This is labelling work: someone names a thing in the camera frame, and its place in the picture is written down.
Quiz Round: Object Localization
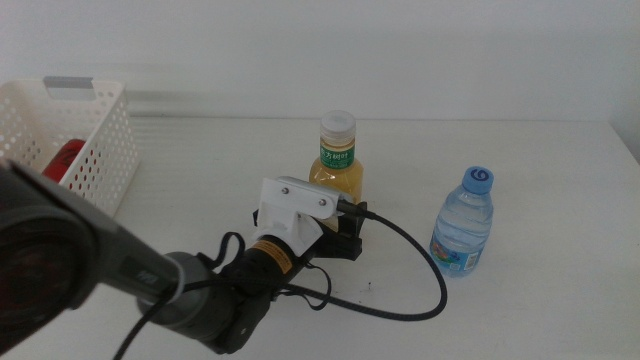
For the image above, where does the yellow tea bottle white cap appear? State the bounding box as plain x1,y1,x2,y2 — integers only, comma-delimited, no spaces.
308,109,365,234

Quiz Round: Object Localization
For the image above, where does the small water bottle blue cap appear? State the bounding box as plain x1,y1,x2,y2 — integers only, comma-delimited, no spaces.
429,165,495,279

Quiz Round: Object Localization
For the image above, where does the red cola can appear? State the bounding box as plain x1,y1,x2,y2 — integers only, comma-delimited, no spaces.
42,138,87,184

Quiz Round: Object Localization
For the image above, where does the white perforated plastic basket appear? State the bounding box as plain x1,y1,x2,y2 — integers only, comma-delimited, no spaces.
0,75,141,219

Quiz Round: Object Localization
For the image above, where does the thin black cable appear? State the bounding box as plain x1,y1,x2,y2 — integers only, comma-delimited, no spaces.
197,231,334,311

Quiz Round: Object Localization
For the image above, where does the black braided cable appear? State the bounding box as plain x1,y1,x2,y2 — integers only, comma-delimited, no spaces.
112,199,449,360

